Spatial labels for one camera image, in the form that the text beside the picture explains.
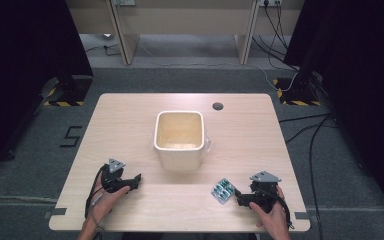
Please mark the grey power strip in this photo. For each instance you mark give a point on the grey power strip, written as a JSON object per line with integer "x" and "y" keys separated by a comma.
{"x": 123, "y": 2}

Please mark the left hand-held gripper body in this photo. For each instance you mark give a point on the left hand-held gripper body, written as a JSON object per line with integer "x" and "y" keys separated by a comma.
{"x": 112, "y": 176}

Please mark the black curtain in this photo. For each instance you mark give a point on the black curtain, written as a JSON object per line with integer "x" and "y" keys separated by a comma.
{"x": 20, "y": 66}
{"x": 363, "y": 83}

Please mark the person's left hand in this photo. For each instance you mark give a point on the person's left hand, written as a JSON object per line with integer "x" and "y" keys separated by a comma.
{"x": 105, "y": 203}

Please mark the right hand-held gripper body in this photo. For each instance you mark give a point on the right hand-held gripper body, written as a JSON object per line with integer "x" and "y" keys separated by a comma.
{"x": 265, "y": 195}

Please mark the white plastic waste bin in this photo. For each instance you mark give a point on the white plastic waste bin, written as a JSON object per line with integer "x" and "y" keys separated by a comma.
{"x": 180, "y": 160}

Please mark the green pill blister pack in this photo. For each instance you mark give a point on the green pill blister pack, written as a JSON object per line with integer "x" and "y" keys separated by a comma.
{"x": 223, "y": 191}

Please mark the beige wooden desk frame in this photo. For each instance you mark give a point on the beige wooden desk frame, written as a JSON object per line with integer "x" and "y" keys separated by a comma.
{"x": 125, "y": 43}

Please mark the black stand base hazard tape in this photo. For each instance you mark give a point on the black stand base hazard tape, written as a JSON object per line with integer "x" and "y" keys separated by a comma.
{"x": 296, "y": 95}
{"x": 71, "y": 90}

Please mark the person's right hand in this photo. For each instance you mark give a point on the person's right hand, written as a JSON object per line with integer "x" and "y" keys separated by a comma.
{"x": 275, "y": 220}

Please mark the white wall socket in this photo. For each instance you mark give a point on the white wall socket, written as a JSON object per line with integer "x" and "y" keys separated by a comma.
{"x": 270, "y": 2}

